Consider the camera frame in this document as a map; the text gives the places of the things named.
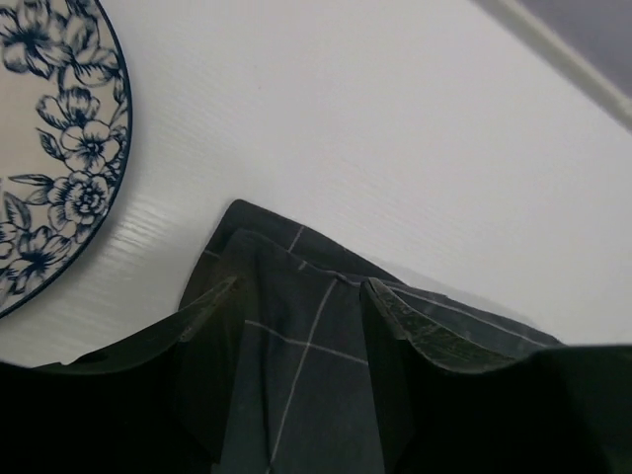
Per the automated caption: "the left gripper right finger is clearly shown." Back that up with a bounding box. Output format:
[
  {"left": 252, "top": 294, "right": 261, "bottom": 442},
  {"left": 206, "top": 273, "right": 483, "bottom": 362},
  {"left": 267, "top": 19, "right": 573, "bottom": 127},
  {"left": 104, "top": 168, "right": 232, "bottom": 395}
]
[{"left": 362, "top": 279, "right": 631, "bottom": 473}]

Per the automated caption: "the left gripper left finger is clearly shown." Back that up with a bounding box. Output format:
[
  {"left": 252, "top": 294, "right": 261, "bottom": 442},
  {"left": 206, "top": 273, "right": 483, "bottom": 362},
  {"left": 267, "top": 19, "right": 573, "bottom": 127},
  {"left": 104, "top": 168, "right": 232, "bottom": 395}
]
[{"left": 1, "top": 277, "right": 244, "bottom": 473}]

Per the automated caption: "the dark checked cloth napkin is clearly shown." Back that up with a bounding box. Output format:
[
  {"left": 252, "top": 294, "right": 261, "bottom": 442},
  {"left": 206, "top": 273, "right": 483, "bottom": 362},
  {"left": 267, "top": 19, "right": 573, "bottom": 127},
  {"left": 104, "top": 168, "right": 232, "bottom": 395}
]
[{"left": 181, "top": 199, "right": 557, "bottom": 473}]

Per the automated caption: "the blue floral plate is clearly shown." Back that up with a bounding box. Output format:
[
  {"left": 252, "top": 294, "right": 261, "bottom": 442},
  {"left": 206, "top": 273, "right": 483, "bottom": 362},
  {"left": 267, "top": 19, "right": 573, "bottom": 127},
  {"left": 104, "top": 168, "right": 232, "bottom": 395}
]
[{"left": 1, "top": 1, "right": 132, "bottom": 314}]

